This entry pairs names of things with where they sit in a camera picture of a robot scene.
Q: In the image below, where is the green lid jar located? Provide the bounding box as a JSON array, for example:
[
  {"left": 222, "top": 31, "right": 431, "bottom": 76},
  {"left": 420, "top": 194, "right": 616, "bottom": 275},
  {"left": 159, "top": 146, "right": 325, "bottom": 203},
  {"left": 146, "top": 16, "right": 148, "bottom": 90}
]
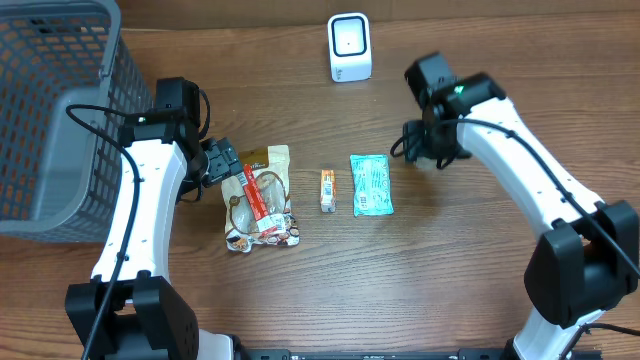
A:
[{"left": 415, "top": 157, "right": 438, "bottom": 171}]

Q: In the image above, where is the teal wet wipes pack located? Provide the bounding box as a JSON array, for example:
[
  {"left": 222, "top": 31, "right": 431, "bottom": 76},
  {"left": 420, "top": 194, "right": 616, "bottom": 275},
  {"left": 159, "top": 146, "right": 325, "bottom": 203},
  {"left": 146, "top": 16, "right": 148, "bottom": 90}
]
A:
[{"left": 350, "top": 154, "right": 394, "bottom": 217}]

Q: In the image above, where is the red white snack bar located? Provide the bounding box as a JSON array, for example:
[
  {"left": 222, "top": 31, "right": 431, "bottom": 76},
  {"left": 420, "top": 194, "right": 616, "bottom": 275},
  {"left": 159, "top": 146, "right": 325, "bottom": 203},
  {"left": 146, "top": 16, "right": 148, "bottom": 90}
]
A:
[{"left": 241, "top": 165, "right": 278, "bottom": 236}]

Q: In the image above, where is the orange tissue pack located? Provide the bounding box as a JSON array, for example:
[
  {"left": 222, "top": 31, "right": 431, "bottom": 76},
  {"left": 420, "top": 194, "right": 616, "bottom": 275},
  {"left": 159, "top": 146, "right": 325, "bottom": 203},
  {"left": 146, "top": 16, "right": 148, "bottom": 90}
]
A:
[{"left": 320, "top": 169, "right": 336, "bottom": 213}]

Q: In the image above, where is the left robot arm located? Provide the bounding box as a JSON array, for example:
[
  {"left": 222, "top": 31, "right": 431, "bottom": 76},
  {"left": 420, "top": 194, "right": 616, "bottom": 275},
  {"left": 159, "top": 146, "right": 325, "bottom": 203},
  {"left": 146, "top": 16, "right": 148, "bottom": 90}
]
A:
[{"left": 65, "top": 77, "right": 246, "bottom": 360}]

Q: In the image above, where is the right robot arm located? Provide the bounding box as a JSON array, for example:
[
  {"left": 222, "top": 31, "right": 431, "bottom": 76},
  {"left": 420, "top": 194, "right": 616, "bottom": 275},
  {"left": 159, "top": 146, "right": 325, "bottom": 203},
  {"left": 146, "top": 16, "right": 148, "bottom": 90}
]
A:
[{"left": 390, "top": 52, "right": 639, "bottom": 359}]

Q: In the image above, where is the white barcode scanner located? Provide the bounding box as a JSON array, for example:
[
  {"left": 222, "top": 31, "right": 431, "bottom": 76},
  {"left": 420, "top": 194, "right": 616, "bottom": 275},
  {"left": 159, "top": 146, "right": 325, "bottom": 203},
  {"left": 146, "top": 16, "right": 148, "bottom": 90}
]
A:
[{"left": 327, "top": 12, "right": 373, "bottom": 83}]

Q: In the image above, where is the grey plastic shopping basket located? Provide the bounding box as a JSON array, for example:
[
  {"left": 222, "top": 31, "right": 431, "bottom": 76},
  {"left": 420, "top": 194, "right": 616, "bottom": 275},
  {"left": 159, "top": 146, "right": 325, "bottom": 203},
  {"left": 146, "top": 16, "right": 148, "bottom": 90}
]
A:
[{"left": 1, "top": 0, "right": 153, "bottom": 243}]

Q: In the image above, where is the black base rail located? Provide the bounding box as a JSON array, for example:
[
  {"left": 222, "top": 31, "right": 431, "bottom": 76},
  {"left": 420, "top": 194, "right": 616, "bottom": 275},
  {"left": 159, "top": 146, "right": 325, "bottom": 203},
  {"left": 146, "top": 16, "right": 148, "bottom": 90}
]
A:
[{"left": 236, "top": 348, "right": 507, "bottom": 360}]

